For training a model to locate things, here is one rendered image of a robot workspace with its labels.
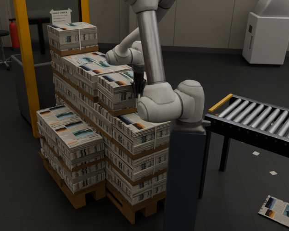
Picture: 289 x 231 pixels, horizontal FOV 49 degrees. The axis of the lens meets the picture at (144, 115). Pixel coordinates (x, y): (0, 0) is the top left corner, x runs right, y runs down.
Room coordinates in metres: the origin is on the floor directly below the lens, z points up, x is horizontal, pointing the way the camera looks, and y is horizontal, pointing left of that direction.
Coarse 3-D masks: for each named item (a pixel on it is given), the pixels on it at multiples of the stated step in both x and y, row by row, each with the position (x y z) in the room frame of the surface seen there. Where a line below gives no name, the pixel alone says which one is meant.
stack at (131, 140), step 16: (80, 96) 2.51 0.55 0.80; (96, 112) 2.27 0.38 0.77; (112, 128) 2.10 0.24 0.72; (128, 128) 1.91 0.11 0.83; (144, 128) 1.92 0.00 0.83; (160, 128) 1.99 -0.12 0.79; (112, 144) 2.10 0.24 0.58; (128, 144) 1.90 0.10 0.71; (144, 144) 1.91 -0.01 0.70; (160, 144) 2.00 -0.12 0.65; (112, 160) 2.09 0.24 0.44; (128, 160) 1.91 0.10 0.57; (144, 160) 1.91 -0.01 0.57; (160, 160) 2.00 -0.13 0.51; (112, 176) 2.09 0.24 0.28; (128, 176) 1.91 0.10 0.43; (144, 176) 1.92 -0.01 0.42; (160, 176) 2.01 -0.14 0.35; (112, 192) 2.09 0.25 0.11; (128, 192) 1.89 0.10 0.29; (144, 192) 1.93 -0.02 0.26; (160, 192) 2.02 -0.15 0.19; (128, 208) 1.90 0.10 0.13; (144, 208) 1.95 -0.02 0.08
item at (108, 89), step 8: (104, 80) 2.21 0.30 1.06; (112, 80) 2.21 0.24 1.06; (120, 80) 2.23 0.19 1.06; (104, 88) 2.20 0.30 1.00; (112, 88) 2.09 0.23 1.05; (120, 88) 2.11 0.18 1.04; (128, 88) 2.14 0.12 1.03; (104, 96) 2.20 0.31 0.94; (112, 96) 2.08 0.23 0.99; (120, 96) 2.10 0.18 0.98; (128, 96) 2.14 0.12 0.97; (112, 104) 2.07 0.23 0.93; (120, 104) 2.10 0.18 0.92; (128, 104) 2.13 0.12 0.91
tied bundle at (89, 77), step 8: (88, 64) 2.59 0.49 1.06; (96, 64) 2.60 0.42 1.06; (104, 64) 2.61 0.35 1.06; (80, 72) 2.48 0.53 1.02; (88, 72) 2.38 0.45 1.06; (96, 72) 2.39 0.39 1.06; (104, 72) 2.39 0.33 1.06; (112, 72) 2.43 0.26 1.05; (80, 80) 2.48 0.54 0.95; (88, 80) 2.37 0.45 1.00; (96, 80) 2.34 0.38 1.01; (88, 88) 2.39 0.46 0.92; (96, 88) 2.34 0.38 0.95; (96, 96) 2.33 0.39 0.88
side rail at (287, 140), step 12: (216, 120) 2.15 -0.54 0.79; (228, 120) 2.14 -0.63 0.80; (216, 132) 2.14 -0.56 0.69; (228, 132) 2.09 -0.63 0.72; (240, 132) 2.04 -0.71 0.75; (252, 132) 1.99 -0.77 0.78; (264, 132) 1.96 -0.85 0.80; (252, 144) 1.98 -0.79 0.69; (264, 144) 1.93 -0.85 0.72; (276, 144) 1.89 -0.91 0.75; (288, 144) 1.85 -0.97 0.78; (288, 156) 1.83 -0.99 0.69
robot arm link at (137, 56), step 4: (132, 44) 2.13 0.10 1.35; (136, 44) 2.10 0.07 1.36; (140, 44) 2.10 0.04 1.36; (132, 48) 2.11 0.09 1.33; (136, 48) 2.09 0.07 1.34; (140, 48) 2.09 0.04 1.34; (132, 52) 2.07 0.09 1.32; (136, 52) 2.08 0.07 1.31; (140, 52) 2.09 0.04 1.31; (132, 56) 2.06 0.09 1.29; (136, 56) 2.07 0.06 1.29; (140, 56) 2.09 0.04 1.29; (132, 60) 2.06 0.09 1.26; (136, 60) 2.08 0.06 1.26; (140, 60) 2.09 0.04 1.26; (136, 64) 2.10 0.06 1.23; (140, 64) 2.10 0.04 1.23
